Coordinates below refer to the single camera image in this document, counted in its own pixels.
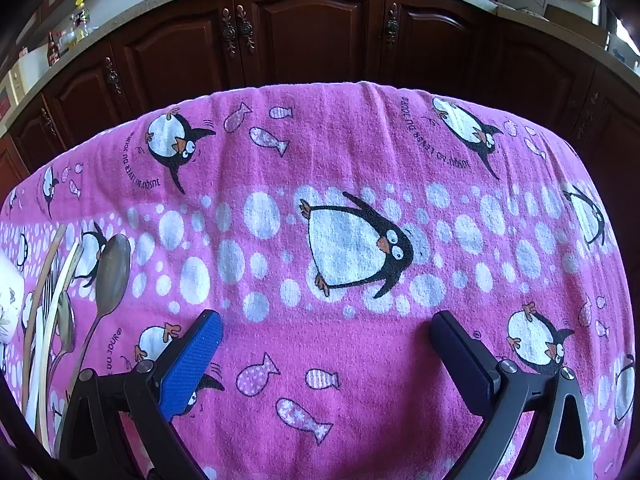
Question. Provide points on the clear bottle with yellow cap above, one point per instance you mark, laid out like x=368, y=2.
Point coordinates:
x=81, y=15

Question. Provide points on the dark brown base cabinets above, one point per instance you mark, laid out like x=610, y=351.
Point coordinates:
x=310, y=35

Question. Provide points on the large metal spoon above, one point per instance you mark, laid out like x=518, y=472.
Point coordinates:
x=114, y=270

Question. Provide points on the pink penguin printed cloth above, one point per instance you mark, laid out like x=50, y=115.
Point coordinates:
x=350, y=360

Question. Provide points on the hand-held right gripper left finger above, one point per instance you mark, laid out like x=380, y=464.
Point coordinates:
x=192, y=360

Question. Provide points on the white floral utensil cup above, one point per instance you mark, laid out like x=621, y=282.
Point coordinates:
x=10, y=300

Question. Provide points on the dark sauce bottle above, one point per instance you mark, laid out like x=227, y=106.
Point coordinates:
x=51, y=50

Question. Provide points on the small metal spoon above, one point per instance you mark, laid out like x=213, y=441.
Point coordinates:
x=65, y=320

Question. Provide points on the yellow oil bottle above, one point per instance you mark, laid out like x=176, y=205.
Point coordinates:
x=72, y=36

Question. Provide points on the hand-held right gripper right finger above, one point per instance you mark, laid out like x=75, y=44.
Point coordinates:
x=457, y=355

